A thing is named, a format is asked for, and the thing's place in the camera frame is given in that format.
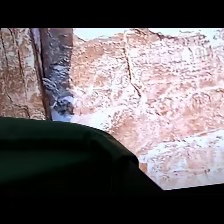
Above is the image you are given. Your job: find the olive green garment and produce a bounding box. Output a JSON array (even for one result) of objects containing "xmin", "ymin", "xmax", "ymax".
[{"xmin": 0, "ymin": 116, "xmax": 165, "ymax": 197}]

